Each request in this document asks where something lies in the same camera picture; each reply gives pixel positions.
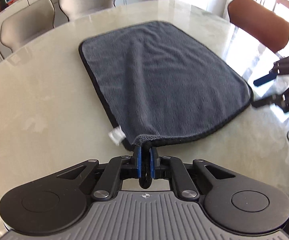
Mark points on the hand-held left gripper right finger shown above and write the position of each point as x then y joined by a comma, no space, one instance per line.
153,163

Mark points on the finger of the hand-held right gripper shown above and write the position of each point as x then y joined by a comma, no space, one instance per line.
264,79
267,100

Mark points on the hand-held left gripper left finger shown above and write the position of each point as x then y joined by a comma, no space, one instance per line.
138,162

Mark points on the blue and grey towel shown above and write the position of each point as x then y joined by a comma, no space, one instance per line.
159,80

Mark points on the brown leather chair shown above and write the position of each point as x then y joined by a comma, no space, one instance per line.
259,22

